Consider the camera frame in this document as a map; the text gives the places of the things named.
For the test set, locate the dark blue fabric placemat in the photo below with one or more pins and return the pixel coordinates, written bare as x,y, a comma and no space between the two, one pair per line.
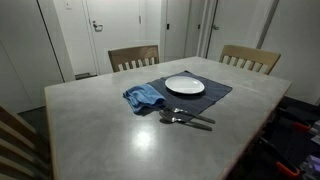
213,90

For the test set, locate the white round plate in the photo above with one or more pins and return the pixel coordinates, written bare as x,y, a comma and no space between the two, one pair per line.
184,84

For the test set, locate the narrow white door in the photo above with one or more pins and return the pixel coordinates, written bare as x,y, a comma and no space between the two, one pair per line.
178,33

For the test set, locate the dark brown wooden chair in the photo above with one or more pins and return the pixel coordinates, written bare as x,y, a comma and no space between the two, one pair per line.
133,54

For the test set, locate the silver metal fork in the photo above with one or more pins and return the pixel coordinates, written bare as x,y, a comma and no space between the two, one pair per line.
196,116

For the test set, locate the white wall light switch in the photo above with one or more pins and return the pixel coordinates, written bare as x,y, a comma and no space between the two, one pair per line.
68,4

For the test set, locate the slatted brown wooden chair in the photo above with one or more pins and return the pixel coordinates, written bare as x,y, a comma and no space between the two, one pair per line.
16,133

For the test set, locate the blue microfiber towel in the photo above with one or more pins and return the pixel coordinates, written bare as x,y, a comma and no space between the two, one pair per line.
142,96

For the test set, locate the light tan wooden chair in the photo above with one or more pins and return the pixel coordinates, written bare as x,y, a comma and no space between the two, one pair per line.
250,53

